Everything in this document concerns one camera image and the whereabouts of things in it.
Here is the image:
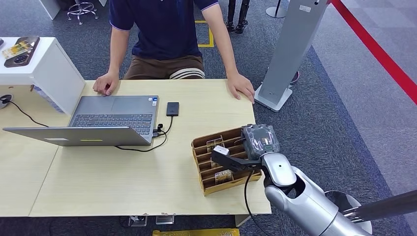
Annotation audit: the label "person's right hand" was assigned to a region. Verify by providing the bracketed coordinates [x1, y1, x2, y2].
[92, 71, 120, 96]

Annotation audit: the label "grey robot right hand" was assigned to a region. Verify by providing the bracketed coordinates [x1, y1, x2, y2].
[240, 123, 281, 161]

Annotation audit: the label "person's left hand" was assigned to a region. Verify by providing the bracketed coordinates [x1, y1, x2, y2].
[226, 72, 256, 104]

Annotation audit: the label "wooden slotted card holder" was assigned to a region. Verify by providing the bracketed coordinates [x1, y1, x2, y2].
[191, 126, 263, 197]

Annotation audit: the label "person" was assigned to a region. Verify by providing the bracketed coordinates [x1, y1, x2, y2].
[92, 0, 256, 104]

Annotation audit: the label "grey laptop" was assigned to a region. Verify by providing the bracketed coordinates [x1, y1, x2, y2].
[2, 95, 160, 147]

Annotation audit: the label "white cabinet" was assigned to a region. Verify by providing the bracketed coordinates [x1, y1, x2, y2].
[0, 36, 87, 116]

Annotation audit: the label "grey kiosk stand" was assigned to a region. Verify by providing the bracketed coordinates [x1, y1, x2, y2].
[254, 0, 332, 113]

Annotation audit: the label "black robot legs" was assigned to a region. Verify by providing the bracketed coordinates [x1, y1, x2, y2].
[225, 0, 251, 35]

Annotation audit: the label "black external drive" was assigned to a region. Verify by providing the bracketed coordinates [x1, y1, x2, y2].
[166, 102, 180, 117]

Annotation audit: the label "chrome stool base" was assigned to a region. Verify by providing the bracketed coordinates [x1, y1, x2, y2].
[66, 0, 99, 26]

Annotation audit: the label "white desk leg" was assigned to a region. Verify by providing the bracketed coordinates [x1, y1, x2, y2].
[234, 214, 255, 228]

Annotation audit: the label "grey round stand base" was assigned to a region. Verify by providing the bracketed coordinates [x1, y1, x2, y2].
[265, 0, 291, 19]

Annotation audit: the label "brown tray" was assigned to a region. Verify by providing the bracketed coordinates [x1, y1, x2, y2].
[3, 35, 41, 68]

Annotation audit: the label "white furniture piece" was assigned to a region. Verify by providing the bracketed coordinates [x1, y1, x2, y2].
[39, 0, 63, 21]

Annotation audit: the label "yellow green packet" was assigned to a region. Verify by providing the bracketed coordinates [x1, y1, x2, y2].
[2, 41, 26, 59]

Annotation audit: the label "silver round base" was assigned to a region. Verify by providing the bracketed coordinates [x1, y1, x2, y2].
[324, 190, 374, 235]

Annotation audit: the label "desk power socket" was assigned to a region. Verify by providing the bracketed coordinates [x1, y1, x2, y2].
[0, 94, 14, 110]

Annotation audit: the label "yellow object under desk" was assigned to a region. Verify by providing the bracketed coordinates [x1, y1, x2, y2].
[152, 228, 241, 236]

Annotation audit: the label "dark grey pole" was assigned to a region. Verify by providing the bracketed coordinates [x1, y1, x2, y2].
[341, 189, 417, 224]

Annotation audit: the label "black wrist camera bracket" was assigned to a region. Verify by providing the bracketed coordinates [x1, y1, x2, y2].
[210, 149, 263, 174]

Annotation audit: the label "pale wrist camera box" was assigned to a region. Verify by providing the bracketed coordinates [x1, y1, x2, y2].
[212, 146, 230, 157]

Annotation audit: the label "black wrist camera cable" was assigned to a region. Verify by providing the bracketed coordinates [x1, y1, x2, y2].
[243, 170, 271, 236]

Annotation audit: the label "black drive cable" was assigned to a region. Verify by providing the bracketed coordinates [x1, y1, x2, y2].
[115, 116, 175, 153]

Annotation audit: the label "black power cable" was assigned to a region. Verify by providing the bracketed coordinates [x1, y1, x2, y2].
[7, 99, 50, 128]

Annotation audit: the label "metal desk bracket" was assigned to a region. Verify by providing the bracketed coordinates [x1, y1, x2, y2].
[155, 214, 176, 226]
[127, 215, 149, 228]

